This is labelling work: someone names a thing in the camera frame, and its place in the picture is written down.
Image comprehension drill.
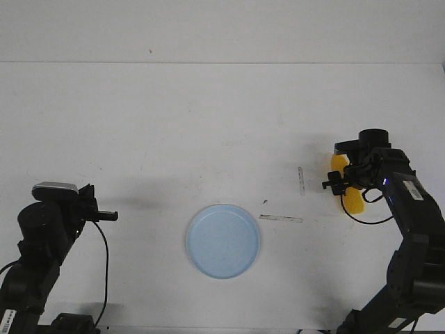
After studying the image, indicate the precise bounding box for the yellow corn cob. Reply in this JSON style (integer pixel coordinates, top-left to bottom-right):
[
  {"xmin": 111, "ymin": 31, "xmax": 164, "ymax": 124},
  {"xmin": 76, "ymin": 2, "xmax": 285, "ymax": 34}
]
[{"xmin": 330, "ymin": 154, "xmax": 364, "ymax": 215}]

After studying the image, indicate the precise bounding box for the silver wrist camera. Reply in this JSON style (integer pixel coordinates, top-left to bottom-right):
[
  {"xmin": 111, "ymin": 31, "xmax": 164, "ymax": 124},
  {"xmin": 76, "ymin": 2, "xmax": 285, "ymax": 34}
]
[{"xmin": 31, "ymin": 182, "xmax": 79, "ymax": 201}]

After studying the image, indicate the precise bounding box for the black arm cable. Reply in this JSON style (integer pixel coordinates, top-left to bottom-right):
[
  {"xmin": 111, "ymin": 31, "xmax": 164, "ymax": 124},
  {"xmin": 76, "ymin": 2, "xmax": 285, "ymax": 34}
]
[
  {"xmin": 88, "ymin": 219, "xmax": 109, "ymax": 326},
  {"xmin": 339, "ymin": 187, "xmax": 396, "ymax": 225}
]

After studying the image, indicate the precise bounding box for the clear tape strip vertical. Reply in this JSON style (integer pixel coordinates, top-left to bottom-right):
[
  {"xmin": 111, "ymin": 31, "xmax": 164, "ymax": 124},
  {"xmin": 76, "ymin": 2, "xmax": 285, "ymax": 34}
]
[{"xmin": 297, "ymin": 166, "xmax": 305, "ymax": 196}]

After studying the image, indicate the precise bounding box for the clear tape strip horizontal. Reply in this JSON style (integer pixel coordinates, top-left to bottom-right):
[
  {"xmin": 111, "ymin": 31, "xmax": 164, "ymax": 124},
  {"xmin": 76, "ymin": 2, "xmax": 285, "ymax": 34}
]
[{"xmin": 259, "ymin": 214, "xmax": 303, "ymax": 223}]

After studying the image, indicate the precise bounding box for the light blue round plate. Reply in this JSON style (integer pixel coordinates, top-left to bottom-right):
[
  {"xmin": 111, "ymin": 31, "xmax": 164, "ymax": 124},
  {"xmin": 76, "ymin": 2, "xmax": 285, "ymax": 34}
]
[{"xmin": 186, "ymin": 204, "xmax": 261, "ymax": 280}]

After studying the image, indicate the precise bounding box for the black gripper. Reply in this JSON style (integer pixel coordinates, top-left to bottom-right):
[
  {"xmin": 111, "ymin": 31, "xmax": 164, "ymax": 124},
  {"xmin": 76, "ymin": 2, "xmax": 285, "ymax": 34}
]
[
  {"xmin": 70, "ymin": 184, "xmax": 118, "ymax": 237},
  {"xmin": 322, "ymin": 129, "xmax": 389, "ymax": 195}
]

